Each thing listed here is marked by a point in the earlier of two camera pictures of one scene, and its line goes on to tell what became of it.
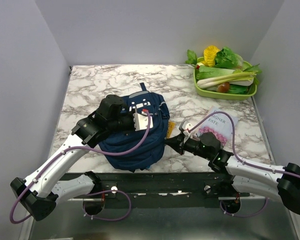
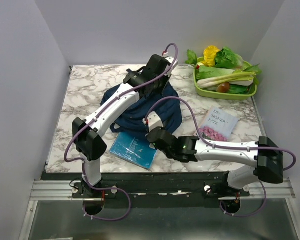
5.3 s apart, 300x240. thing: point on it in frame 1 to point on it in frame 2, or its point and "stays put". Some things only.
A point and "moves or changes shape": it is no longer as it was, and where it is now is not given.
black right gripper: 178,143 to 161,129
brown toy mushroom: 224,87 stays put
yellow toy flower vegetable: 209,55 stays put
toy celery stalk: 212,83 stays put
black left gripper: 132,128 to 159,90
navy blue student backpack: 152,152 moves or changes shape
